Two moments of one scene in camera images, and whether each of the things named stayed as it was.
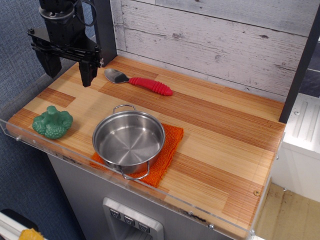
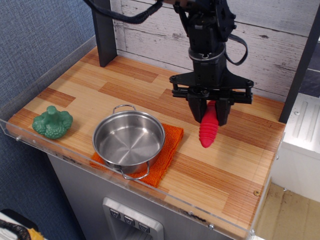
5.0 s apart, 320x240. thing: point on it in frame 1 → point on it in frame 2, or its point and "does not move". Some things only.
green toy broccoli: x=52 y=123 does not move
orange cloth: x=155 y=175 does not move
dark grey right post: x=302 y=63 does not move
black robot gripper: x=67 y=38 → x=210 y=75
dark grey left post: x=105 y=31 does not move
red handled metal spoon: x=116 y=76 → x=208 y=127
